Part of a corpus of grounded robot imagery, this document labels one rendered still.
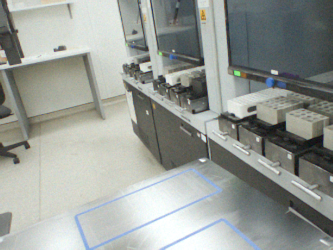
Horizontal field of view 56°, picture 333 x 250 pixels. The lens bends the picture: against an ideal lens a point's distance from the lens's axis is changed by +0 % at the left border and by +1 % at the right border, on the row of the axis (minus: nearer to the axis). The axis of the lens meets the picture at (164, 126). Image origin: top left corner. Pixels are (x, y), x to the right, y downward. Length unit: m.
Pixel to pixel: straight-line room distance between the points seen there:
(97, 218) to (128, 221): 0.08
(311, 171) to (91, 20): 3.96
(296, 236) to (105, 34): 4.17
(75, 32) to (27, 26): 0.59
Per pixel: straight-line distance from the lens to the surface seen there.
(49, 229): 0.83
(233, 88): 1.35
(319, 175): 0.94
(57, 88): 4.61
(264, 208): 0.75
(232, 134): 1.25
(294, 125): 1.07
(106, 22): 4.60
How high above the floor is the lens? 1.27
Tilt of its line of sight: 21 degrees down
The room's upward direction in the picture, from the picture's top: 10 degrees counter-clockwise
